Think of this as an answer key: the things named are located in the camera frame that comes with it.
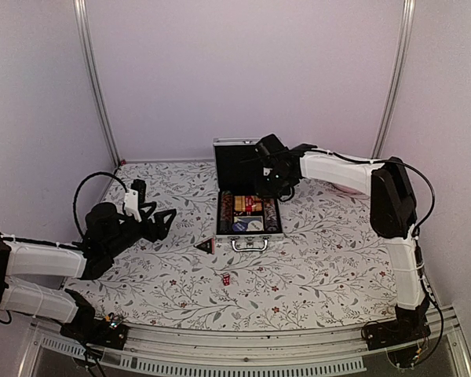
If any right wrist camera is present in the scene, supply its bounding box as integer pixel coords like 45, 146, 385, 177
255, 139, 284, 176

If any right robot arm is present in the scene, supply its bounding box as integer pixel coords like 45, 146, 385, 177
255, 134, 430, 342

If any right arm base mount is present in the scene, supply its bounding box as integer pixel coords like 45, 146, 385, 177
361, 307, 431, 350

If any blue small blind chip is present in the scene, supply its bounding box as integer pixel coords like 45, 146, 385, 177
232, 221, 248, 232

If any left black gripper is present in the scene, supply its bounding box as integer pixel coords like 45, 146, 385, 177
104, 202, 176, 259

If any aluminium poker case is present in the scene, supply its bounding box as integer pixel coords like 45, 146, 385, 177
213, 138, 283, 253

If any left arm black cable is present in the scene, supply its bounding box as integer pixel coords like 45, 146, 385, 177
72, 170, 129, 240

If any front aluminium rail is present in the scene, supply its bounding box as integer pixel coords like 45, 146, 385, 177
19, 306, 471, 376

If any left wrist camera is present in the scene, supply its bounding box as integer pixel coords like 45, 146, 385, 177
123, 179, 146, 222

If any red playing card deck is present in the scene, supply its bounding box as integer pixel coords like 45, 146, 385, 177
234, 196, 263, 213

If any blue playing card deck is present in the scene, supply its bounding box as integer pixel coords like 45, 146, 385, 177
234, 215, 264, 223

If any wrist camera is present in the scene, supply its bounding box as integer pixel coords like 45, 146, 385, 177
255, 139, 284, 176
123, 179, 146, 222

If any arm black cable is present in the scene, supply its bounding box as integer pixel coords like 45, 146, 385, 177
72, 170, 129, 240
313, 148, 445, 366

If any aluminium frame post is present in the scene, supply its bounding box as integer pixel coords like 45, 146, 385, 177
73, 0, 121, 167
371, 0, 416, 159

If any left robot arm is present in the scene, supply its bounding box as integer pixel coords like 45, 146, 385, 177
0, 202, 177, 341

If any left aluminium frame post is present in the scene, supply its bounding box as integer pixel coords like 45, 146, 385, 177
73, 0, 121, 167

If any triangular all in button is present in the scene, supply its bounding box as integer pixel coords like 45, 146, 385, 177
195, 238, 215, 254

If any left poker chip row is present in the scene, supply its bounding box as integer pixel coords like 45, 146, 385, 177
218, 191, 233, 233

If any right aluminium frame post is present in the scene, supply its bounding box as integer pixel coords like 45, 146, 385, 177
371, 0, 416, 159

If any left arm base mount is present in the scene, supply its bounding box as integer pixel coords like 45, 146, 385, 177
60, 312, 129, 350

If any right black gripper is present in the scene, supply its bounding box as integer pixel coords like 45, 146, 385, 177
254, 169, 292, 199

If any white dealer chip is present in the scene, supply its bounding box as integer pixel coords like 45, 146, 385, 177
247, 219, 265, 232

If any pink plate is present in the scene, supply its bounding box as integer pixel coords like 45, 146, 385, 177
335, 185, 362, 194

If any floral table cloth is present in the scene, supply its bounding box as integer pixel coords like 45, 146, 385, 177
66, 162, 396, 331

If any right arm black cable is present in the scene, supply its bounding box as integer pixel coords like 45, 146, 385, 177
313, 148, 445, 366

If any right poker chip row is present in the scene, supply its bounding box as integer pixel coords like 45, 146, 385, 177
263, 199, 280, 232

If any poker chip row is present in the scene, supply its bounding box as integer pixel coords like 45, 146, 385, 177
263, 199, 280, 232
218, 191, 233, 233

